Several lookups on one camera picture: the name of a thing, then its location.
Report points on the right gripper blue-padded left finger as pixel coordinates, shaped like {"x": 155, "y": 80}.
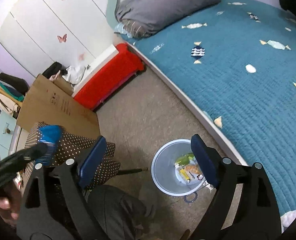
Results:
{"x": 89, "y": 160}

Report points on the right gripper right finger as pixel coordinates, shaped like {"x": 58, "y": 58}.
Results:
{"x": 208, "y": 159}

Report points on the orange white patterned pouch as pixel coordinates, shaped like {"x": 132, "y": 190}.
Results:
{"x": 194, "y": 169}

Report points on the green felt leaf toy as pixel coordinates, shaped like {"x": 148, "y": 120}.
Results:
{"x": 184, "y": 159}

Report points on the white trash bin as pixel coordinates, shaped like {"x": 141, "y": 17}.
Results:
{"x": 165, "y": 173}

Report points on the person's left hand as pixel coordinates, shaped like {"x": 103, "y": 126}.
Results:
{"x": 10, "y": 203}

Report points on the white yellow medicine box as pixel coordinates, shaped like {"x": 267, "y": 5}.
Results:
{"x": 184, "y": 176}

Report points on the brown polka-dot round table cover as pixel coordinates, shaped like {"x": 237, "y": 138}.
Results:
{"x": 71, "y": 146}

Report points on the right teal drawer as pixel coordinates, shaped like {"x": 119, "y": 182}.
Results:
{"x": 7, "y": 135}

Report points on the blue foil wrapper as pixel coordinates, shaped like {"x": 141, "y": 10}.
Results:
{"x": 49, "y": 135}

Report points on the large cardboard box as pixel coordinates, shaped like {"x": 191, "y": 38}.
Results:
{"x": 45, "y": 102}

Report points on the hanging jackets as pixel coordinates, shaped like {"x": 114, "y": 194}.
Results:
{"x": 12, "y": 94}

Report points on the white plastic bag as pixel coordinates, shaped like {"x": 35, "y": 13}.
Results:
{"x": 74, "y": 74}

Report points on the teal quilted bed mattress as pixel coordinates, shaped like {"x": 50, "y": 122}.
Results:
{"x": 236, "y": 62}

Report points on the red storage bench white top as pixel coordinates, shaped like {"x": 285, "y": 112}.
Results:
{"x": 109, "y": 78}

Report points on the grey folded duvet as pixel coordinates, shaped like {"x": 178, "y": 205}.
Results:
{"x": 144, "y": 18}

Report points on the pink butterfly wall sticker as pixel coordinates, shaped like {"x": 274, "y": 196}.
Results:
{"x": 62, "y": 39}

